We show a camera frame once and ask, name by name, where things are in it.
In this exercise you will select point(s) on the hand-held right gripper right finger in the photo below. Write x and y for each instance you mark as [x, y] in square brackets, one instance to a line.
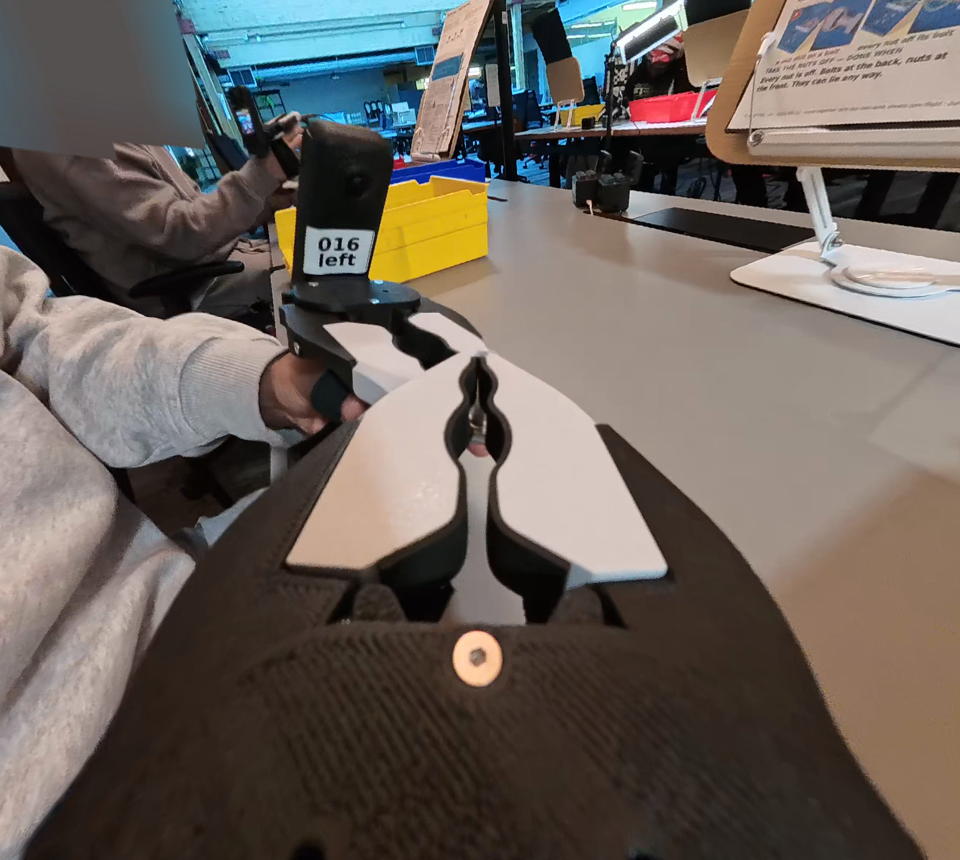
[570, 500]

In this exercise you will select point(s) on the wooden board stand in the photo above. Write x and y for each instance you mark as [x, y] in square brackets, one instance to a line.
[712, 50]
[565, 82]

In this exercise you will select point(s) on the black battery charger block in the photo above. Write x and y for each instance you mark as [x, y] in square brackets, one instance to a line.
[607, 189]

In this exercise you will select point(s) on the cardboard instruction board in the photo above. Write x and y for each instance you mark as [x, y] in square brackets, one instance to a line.
[454, 73]

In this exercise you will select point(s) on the blue plastic bin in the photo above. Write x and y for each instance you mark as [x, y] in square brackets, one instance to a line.
[442, 170]

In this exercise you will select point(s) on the wooden document stand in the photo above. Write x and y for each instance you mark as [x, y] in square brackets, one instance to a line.
[787, 279]

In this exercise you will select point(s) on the silver bolt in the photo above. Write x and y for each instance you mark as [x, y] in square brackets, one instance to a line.
[477, 425]

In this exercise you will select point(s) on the person's left hand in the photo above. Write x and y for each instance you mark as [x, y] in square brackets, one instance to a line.
[289, 403]

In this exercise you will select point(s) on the fiducial marker board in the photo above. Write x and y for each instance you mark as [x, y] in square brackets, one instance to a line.
[621, 80]

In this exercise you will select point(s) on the black office chair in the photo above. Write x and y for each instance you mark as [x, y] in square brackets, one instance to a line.
[187, 277]

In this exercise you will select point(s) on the printed instruction sheet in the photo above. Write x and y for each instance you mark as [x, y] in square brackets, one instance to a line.
[862, 50]

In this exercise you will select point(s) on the grey desk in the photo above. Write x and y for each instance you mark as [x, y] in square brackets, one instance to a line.
[675, 388]

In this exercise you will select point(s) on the yellow plastic bin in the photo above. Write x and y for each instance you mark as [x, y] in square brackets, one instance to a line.
[435, 230]
[581, 114]

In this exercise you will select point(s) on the desk lamp light bar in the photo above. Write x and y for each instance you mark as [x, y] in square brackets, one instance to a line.
[649, 32]

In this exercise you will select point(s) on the long wooden desk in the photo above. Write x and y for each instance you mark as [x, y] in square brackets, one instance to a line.
[570, 131]

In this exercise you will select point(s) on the person's left forearm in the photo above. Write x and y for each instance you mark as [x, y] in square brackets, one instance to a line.
[150, 380]

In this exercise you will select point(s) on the black pole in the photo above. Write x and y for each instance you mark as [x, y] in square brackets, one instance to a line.
[501, 35]

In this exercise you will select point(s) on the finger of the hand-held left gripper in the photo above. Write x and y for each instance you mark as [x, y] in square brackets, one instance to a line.
[446, 335]
[375, 358]

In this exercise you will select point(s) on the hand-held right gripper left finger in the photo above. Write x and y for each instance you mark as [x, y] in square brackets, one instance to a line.
[382, 493]

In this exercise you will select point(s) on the red plastic bin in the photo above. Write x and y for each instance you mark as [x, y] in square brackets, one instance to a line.
[667, 104]

